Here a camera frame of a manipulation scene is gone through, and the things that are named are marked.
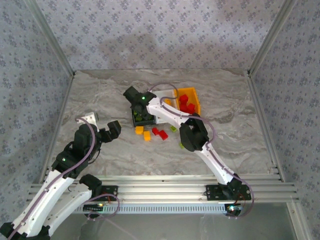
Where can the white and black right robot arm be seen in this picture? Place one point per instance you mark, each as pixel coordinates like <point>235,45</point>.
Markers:
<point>193,132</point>

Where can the aluminium corner post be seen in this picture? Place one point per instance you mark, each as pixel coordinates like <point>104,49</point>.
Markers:
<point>271,37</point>
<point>51,37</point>

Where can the black plastic bin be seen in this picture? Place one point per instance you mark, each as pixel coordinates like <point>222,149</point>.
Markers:
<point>145,123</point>

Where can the aluminium side rail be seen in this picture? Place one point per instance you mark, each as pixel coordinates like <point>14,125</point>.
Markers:
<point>265,125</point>
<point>60,120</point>

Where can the white plastic bin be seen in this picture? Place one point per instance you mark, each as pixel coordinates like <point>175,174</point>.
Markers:
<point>170,93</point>

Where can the aluminium frame leg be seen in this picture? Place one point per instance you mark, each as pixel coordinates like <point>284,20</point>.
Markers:
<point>298,220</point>

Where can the black controller board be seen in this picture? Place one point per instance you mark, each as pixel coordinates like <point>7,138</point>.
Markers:
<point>93,207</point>
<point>233,208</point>

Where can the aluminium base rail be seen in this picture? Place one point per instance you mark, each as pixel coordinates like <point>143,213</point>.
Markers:
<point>162,190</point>

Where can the red lego brick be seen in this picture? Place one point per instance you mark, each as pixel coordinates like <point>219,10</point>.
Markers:
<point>184,98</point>
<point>163,135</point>
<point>191,108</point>
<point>155,131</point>
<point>183,108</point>

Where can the orange plastic bin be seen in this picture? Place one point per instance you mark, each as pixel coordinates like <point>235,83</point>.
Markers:
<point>193,93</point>

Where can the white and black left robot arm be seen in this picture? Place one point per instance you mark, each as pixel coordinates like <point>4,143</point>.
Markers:
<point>45,200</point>

